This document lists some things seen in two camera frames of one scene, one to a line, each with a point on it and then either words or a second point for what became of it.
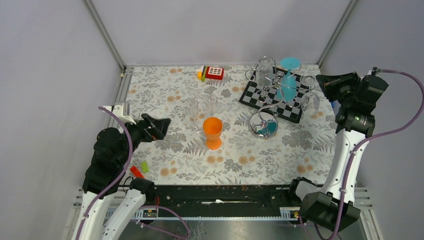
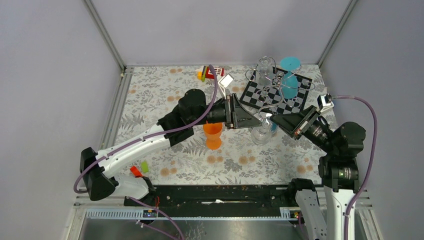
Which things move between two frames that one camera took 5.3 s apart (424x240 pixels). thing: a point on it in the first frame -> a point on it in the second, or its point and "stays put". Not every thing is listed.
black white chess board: x=265 y=97 stays put
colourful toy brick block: x=210 y=72 stays put
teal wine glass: x=287 y=89 stays put
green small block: x=145 y=166 stays put
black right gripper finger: x=331 y=82 -> x=292 y=122
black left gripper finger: x=158 y=126 -> x=243 y=119
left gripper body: x=143 y=133 -> x=229 y=111
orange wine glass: x=213 y=127 stays put
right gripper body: x=343 y=94 -> x=305 y=127
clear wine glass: x=264 y=71 stays put
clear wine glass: x=310 y=101 -> x=262 y=135
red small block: x=136 y=172 stays put
